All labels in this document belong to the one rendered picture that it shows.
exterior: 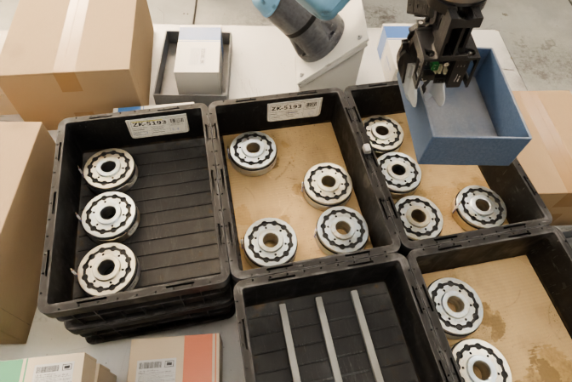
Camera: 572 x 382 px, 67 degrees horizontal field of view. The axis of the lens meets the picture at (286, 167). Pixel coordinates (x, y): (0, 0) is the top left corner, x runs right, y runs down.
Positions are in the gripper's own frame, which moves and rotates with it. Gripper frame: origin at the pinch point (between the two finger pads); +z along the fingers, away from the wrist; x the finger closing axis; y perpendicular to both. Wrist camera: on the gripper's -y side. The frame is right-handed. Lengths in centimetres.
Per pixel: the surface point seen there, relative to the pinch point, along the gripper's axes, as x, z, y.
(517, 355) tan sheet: 18.1, 31.0, 33.5
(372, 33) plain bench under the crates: 8, 43, -69
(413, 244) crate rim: 0.5, 19.6, 17.1
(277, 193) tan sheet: -23.4, 27.8, 1.0
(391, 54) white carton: 10, 34, -49
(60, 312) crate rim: -57, 16, 29
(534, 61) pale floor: 120, 122, -137
